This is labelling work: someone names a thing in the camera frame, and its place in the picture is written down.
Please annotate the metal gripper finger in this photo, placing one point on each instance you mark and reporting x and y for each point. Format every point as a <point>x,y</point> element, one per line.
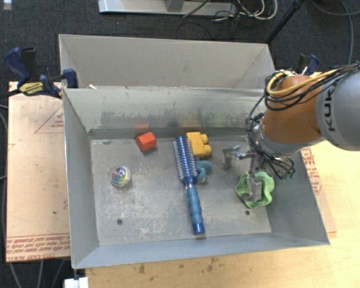
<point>255,189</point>
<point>230,154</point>

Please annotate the light blue toy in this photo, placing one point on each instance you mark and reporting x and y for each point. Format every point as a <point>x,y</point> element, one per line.
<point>204,168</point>

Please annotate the yellow toy brick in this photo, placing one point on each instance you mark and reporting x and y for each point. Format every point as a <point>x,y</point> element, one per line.
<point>199,144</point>

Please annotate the blue hairbrush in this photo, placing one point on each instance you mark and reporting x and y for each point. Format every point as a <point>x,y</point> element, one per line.
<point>189,172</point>

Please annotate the grey metal bin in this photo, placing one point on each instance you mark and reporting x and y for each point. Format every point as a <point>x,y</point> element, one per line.
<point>156,196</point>

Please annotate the orange-red block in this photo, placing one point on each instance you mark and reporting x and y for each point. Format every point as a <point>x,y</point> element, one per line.
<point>146,141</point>

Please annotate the clear ball with colourful swirl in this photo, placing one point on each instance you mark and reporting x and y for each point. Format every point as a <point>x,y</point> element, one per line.
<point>120,176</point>

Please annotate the brown cardboard board red print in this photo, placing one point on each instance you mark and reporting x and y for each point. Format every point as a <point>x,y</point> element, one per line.
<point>36,166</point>

